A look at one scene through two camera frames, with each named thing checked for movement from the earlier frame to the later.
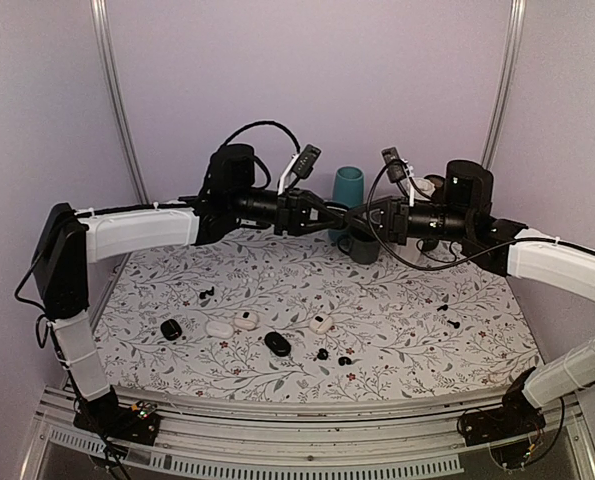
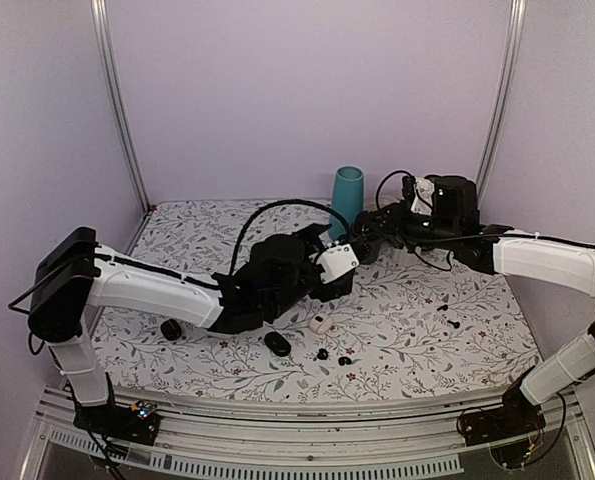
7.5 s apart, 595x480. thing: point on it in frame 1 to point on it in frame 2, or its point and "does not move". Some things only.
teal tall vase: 348,189 does not move
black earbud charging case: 171,329 does not move
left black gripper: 295,212 to 336,291
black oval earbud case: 277,343 does not move
